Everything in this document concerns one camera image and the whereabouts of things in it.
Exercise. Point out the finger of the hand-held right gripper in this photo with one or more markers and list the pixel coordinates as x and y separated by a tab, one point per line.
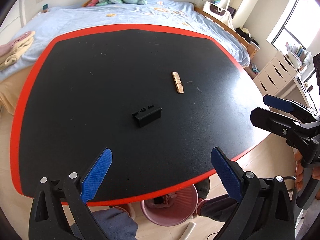
267	121
277	102

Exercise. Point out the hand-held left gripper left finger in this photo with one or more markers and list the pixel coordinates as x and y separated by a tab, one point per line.
96	172

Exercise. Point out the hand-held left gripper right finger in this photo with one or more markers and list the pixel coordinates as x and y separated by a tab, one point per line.
226	172

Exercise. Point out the pink plastic waste bin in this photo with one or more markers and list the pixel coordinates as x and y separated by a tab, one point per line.
170	216

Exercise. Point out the person's right hand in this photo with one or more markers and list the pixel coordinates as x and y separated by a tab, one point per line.
298	175

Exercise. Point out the person's right slipper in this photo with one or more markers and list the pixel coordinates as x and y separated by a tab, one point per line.
203	187

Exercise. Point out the person's slipper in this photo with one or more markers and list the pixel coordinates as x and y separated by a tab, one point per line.
203	187
125	208

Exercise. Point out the white drawer cabinet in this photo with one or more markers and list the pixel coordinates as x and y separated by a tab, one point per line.
273	75

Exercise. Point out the white desk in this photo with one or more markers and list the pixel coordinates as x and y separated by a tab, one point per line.
303	87

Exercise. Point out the blue toy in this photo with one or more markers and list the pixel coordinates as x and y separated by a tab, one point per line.
255	69

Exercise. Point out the person's left slipper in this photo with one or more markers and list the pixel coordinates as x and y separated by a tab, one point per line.
125	208

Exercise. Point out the white desktop organizer with books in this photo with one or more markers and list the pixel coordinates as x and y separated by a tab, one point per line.
297	55

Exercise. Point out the person's left leg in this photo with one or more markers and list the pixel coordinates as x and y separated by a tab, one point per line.
110	225

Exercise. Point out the wooden bed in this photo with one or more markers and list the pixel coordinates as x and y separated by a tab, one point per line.
247	43

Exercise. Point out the white tube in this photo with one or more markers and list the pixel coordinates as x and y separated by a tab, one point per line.
187	231

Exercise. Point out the black bag with hat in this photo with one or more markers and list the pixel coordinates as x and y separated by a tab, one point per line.
246	36

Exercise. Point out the black plastic clip box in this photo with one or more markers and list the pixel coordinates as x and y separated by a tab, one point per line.
147	117

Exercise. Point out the window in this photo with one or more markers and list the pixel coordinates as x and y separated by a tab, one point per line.
290	25

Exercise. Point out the strip of wooden blocks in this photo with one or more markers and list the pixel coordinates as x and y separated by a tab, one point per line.
178	83

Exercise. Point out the white tote bag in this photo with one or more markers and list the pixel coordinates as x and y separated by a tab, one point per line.
215	8

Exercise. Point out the yellow bed skirt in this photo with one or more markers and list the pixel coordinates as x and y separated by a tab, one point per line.
12	90

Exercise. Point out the folded yellow towel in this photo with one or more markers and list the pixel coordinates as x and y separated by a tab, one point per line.
13	56

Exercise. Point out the folded pink towel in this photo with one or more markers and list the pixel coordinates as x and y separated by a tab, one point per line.
13	43

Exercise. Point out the small teal bedside object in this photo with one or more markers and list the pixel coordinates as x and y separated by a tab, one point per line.
45	6

